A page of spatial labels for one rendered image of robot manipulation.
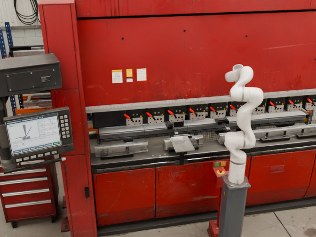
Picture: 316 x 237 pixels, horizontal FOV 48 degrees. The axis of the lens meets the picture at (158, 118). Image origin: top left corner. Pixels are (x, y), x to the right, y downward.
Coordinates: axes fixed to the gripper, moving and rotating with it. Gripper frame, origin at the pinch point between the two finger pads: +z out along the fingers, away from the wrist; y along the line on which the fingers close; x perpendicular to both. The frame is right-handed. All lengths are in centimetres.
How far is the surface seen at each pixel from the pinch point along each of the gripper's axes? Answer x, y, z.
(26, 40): -445, -244, 91
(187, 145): -51, 28, 36
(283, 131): 28, -32, 88
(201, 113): -41.2, -1.6, 24.4
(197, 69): -39.7, -17.2, -15.7
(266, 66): 15.4, -44.8, 7.9
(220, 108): -25.4, -10.9, 28.1
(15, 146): -140, 102, -58
